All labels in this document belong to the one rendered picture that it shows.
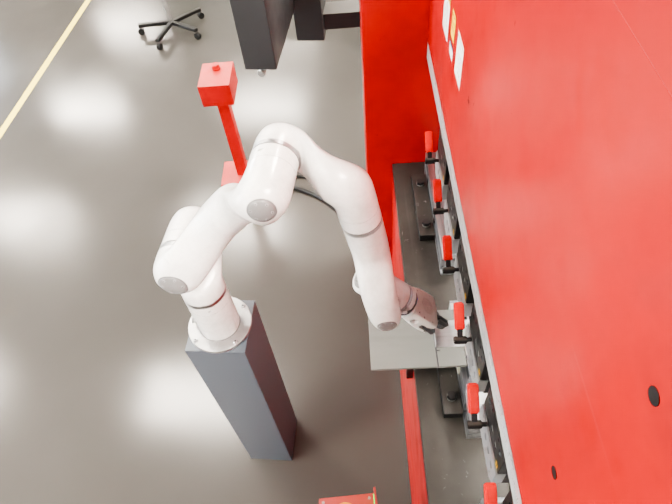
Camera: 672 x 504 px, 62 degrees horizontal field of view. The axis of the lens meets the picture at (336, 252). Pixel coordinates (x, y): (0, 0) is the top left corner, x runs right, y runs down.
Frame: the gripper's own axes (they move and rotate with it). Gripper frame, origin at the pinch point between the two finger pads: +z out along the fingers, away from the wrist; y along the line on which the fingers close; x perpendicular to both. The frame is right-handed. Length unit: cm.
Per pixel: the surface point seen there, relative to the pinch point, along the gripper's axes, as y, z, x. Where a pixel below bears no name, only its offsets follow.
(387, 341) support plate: -1.6, -4.3, 15.4
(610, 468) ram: -61, -54, -51
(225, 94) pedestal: 154, -30, 85
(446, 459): -31.3, 14.1, 12.8
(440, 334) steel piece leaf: -0.2, 5.3, 3.6
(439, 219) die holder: 45.4, 11.4, 1.4
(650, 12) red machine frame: -39, -84, -74
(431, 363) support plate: -9.0, 3.1, 6.5
